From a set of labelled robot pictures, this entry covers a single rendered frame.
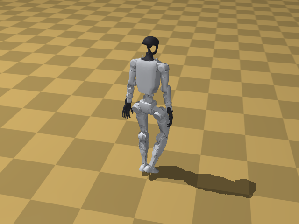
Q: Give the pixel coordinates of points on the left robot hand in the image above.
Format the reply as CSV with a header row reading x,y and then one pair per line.
x,y
126,109

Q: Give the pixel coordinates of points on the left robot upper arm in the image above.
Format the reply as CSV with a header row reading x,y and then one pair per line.
x,y
132,72

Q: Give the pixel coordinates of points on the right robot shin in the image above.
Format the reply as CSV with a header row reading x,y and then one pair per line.
x,y
157,151

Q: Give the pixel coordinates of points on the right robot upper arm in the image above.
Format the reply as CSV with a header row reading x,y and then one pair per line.
x,y
163,68

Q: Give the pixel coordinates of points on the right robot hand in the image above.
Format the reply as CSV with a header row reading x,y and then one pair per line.
x,y
170,116

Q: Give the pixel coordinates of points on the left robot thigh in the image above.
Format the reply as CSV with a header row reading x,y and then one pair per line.
x,y
142,120

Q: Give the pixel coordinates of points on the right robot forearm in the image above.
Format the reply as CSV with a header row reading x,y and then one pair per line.
x,y
167,98

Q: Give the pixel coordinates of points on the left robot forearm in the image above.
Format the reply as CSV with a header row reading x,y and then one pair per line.
x,y
129,95

